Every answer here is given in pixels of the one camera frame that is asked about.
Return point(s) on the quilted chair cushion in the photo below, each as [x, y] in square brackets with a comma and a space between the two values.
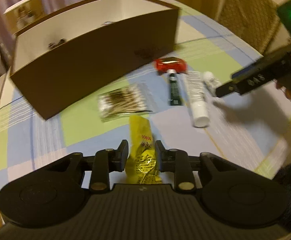
[248, 15]

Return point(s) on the red snack packet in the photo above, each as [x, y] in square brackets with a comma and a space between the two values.
[170, 65]

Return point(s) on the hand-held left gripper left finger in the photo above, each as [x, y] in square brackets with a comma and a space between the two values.
[123, 155]

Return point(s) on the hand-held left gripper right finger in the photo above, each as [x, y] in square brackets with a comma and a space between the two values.
[158, 155]

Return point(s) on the brown cardboard box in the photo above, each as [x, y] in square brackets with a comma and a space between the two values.
[85, 67]

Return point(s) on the printed product carton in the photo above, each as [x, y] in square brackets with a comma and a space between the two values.
[23, 12]

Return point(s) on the dark brown hair scrunchie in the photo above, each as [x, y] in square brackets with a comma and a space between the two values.
[53, 45]

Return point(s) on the white squeeze tube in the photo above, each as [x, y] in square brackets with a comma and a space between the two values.
[196, 97]

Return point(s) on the yellow sachet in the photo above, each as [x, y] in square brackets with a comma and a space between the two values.
[141, 160]

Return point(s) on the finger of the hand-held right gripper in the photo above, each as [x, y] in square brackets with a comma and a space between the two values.
[224, 90]

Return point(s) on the green lip balm stick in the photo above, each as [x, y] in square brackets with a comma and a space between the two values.
[174, 90]

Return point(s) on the clear cotton swab bag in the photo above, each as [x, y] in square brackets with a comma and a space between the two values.
[123, 102]

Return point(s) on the small white bottle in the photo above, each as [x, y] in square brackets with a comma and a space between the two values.
[210, 80]

